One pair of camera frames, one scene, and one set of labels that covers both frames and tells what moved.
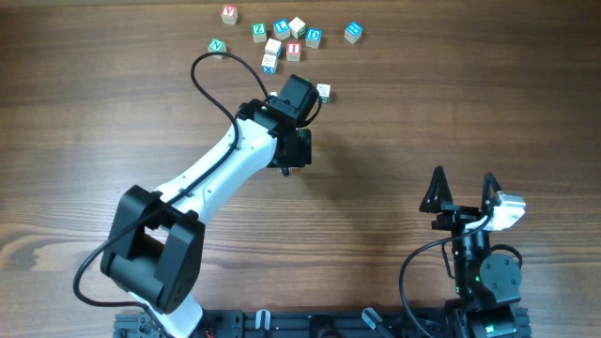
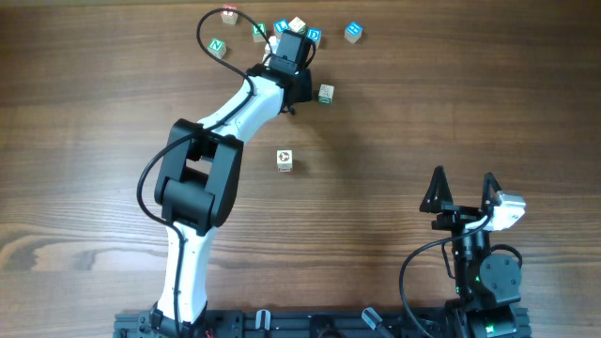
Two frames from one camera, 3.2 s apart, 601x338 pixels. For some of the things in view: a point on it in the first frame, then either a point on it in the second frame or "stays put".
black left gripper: (304, 158) → (308, 93)
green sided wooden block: (324, 91) stays put
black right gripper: (455, 216) stays put
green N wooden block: (217, 45) stays put
